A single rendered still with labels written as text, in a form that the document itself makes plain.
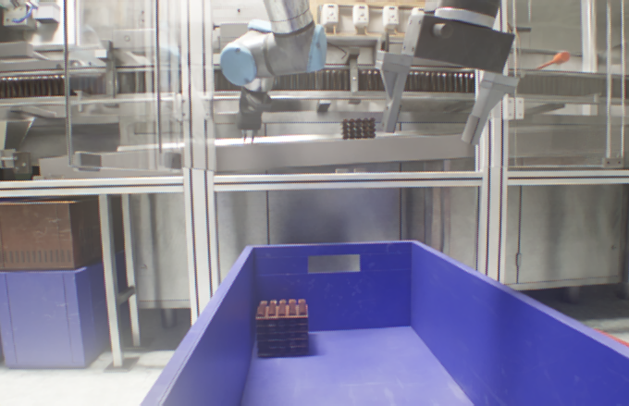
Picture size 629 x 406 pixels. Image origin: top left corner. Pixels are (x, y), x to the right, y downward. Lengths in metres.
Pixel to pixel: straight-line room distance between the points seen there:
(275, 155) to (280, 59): 0.33
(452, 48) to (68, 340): 1.26
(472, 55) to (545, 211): 1.19
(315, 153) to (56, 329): 0.97
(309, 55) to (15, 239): 1.02
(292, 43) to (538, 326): 0.62
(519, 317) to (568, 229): 1.24
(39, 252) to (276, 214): 0.75
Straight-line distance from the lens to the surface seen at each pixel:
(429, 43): 0.46
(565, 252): 1.71
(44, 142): 1.84
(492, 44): 0.50
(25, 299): 1.32
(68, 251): 1.20
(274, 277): 0.77
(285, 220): 1.23
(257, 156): 0.97
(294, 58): 0.73
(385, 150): 1.01
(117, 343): 1.22
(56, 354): 1.34
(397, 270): 0.80
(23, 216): 1.27
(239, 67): 0.77
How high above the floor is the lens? 0.58
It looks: 4 degrees down
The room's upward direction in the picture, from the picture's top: 1 degrees counter-clockwise
